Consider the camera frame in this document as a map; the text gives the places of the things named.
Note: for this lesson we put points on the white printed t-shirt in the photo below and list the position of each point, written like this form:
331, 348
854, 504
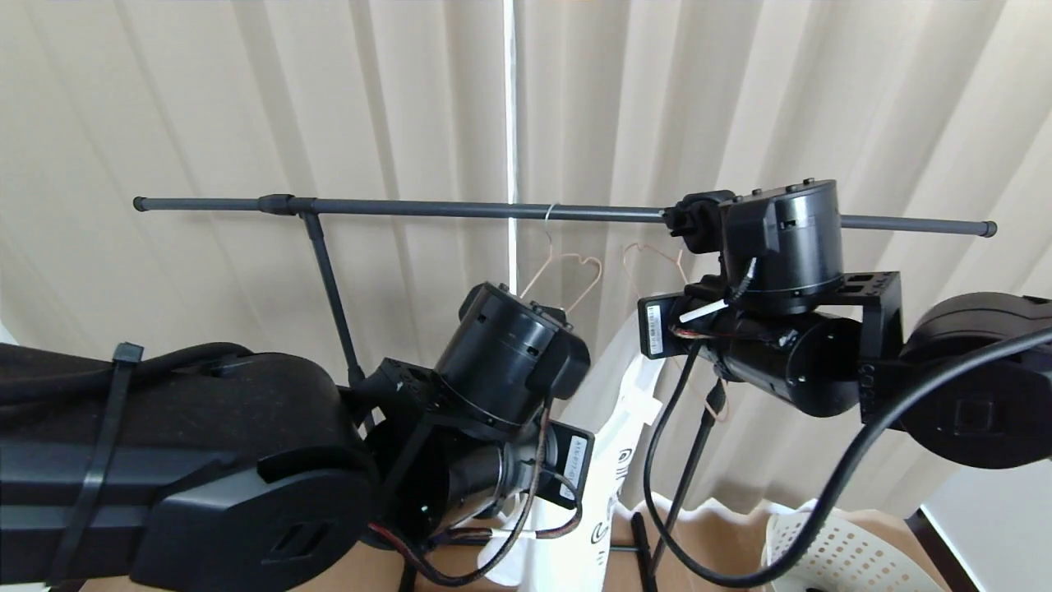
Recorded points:
616, 460

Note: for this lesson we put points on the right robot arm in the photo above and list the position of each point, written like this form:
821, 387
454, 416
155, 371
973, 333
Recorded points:
781, 247

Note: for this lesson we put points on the pink clothes hanger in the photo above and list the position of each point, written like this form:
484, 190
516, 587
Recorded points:
626, 263
534, 279

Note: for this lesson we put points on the black clothes rack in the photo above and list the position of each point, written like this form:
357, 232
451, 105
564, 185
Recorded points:
411, 207

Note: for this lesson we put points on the white laundry basket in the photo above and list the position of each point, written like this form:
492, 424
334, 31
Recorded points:
863, 551

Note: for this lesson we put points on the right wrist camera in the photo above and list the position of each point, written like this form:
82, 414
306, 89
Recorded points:
694, 222

